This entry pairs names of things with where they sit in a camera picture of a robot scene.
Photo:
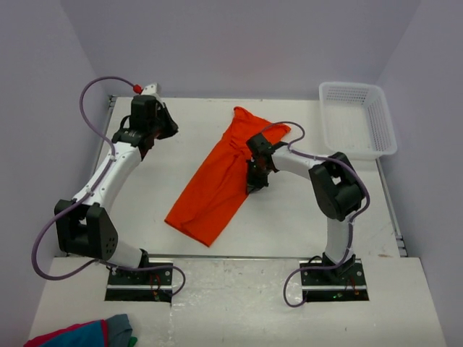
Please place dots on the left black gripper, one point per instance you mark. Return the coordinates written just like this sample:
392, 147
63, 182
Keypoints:
165, 121

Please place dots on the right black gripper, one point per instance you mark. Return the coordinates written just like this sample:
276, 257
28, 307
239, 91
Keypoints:
258, 170

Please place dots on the orange t shirt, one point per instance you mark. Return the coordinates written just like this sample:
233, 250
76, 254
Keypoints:
219, 187

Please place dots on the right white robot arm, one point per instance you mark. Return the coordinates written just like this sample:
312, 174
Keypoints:
337, 191

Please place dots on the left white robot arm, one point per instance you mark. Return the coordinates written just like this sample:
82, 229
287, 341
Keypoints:
83, 223

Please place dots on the white plastic basket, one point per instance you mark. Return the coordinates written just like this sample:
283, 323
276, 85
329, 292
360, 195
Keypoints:
356, 120

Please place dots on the grey folded t shirt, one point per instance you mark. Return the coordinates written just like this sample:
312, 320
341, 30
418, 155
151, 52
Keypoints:
119, 330

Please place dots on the green folded t shirt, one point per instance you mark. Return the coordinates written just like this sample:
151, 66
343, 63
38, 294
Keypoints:
132, 341

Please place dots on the teal folded t shirt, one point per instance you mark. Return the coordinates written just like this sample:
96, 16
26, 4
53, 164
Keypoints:
83, 334

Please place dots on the pink folded t shirt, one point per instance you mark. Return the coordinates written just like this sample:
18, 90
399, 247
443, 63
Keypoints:
54, 334

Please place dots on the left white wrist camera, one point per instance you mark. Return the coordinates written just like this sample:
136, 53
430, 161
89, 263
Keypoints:
151, 89

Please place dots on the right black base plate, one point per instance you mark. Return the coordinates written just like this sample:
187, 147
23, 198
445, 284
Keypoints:
350, 285

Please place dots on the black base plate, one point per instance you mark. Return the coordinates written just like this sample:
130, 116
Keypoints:
350, 285
153, 286

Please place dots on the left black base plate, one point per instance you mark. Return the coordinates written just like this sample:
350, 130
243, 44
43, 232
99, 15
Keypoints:
153, 286

